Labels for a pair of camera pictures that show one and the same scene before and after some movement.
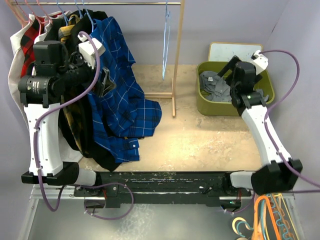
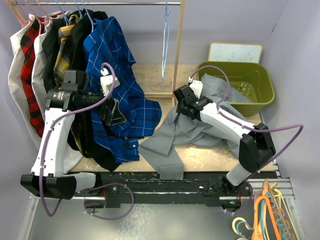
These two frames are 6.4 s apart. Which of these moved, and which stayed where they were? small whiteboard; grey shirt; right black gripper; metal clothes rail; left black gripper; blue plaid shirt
Moved: right black gripper; left black gripper; grey shirt
Stayed: small whiteboard; blue plaid shirt; metal clothes rail
